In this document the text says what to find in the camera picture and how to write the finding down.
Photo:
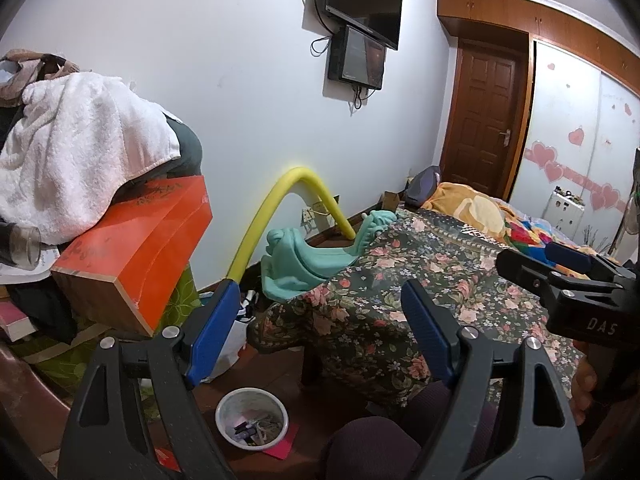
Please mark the person's maroon trouser leg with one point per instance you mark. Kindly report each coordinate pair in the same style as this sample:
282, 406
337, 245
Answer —
370, 447
440, 410

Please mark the dark floral table cloth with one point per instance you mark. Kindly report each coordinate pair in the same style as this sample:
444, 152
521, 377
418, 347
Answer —
375, 300

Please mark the glass jar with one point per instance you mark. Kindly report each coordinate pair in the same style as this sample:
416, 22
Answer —
22, 247

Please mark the brown wooden door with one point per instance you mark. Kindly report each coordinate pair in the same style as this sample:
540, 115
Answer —
480, 110

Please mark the white plastic bag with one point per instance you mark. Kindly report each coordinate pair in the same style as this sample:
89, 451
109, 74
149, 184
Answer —
230, 345

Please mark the small cardboard box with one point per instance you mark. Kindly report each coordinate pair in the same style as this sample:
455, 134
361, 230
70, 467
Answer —
391, 200

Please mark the white round bin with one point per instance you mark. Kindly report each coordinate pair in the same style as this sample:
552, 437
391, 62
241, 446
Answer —
225, 410

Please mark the dark bag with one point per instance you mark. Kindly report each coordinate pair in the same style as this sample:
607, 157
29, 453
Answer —
422, 185

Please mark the person's right hand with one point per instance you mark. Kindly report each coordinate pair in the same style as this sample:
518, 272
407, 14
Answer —
582, 390

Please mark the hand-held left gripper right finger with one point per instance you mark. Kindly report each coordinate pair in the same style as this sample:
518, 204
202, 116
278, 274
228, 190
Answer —
425, 330

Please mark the black wall television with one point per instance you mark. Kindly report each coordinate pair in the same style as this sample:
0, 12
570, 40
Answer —
365, 0

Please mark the white wardrobe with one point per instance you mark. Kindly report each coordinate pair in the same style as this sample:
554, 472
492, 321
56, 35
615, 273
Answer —
565, 110

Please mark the wooden table leg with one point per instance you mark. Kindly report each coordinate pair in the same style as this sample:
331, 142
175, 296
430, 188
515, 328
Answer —
311, 365

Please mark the red paper sheet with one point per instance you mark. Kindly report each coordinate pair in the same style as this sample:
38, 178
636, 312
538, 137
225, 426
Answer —
280, 447

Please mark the dark green cloth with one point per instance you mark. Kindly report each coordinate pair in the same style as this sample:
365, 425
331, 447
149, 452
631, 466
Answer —
190, 150

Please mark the orange blanket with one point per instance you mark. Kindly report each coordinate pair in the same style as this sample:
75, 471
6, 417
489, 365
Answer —
470, 210

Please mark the small white cabinet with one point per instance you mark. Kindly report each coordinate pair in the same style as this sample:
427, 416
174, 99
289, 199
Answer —
562, 215

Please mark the colourful printed blanket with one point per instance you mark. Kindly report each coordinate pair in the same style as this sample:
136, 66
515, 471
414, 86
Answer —
525, 235

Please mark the black cloth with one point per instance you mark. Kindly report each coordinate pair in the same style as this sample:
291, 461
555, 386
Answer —
45, 310

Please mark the green patterned bag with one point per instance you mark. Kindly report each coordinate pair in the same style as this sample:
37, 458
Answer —
185, 295

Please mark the white towel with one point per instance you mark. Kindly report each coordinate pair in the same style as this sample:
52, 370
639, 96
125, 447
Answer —
75, 150

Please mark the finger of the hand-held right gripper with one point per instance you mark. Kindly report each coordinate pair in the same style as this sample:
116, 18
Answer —
525, 270
567, 256

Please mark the wall power outlet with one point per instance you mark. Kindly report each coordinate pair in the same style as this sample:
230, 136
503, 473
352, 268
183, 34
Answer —
307, 216

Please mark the brown cloth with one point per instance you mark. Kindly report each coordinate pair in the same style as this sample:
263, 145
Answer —
30, 60

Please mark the yellow foam tube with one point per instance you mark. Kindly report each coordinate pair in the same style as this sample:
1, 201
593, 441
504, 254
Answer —
260, 215

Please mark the group of pink heart stickers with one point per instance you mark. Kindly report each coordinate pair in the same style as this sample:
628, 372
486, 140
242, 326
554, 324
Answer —
542, 155

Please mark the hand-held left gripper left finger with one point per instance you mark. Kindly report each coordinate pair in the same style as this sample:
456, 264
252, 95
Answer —
215, 330

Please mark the orange box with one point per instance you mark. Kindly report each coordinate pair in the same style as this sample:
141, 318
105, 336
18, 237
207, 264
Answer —
135, 240

